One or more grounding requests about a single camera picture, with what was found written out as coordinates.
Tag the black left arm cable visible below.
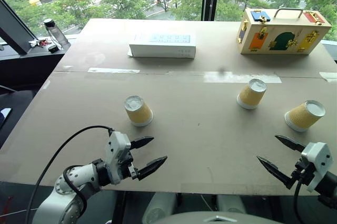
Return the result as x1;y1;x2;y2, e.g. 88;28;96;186
25;125;115;224

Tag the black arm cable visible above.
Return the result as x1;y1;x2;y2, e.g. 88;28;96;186
293;178;306;224
25;125;115;224

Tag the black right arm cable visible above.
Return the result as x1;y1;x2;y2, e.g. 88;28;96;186
293;178;306;224

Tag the clear water bottle black cap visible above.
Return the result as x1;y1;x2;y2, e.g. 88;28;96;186
43;18;70;48

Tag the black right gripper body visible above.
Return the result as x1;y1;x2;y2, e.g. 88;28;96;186
291;156;317;186

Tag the white rounded shape under table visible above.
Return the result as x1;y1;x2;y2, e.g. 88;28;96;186
141;192;178;224
216;194;247;215

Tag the silver robot torso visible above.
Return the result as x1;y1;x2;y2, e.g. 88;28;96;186
157;211;286;224

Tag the yellow ribbed paper cup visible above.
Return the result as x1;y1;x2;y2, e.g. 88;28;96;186
124;95;154;127
284;99;326;133
236;78;267;110

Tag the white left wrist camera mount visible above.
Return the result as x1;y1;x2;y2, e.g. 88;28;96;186
104;131;132;185

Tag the red and white keychain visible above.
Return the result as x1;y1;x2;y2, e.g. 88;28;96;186
28;38;52;48

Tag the black slanted window beam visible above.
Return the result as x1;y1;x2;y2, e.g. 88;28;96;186
0;0;37;56

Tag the white flat cardboard box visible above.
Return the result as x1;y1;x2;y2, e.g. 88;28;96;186
128;33;197;59

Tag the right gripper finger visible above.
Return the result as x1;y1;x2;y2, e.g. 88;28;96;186
256;155;299;190
274;135;306;154

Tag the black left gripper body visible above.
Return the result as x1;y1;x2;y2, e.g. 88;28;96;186
118;150;140;182

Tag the wooden lock latch box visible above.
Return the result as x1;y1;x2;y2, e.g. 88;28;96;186
236;7;332;56

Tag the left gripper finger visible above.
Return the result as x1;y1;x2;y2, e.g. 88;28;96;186
136;156;168;181
130;136;154;149

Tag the black window ledge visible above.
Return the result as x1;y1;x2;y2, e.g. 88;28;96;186
0;36;77;63

